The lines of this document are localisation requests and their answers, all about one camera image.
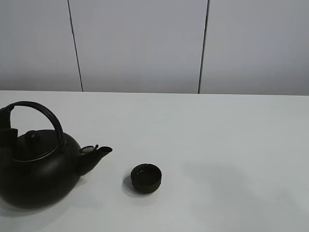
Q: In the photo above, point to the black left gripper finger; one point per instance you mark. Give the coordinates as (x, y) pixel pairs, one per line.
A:
(8, 138)

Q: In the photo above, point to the black round teapot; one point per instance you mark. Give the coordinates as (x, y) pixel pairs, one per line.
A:
(44, 165)

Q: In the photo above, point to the small black teacup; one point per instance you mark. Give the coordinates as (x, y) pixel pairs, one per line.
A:
(146, 178)

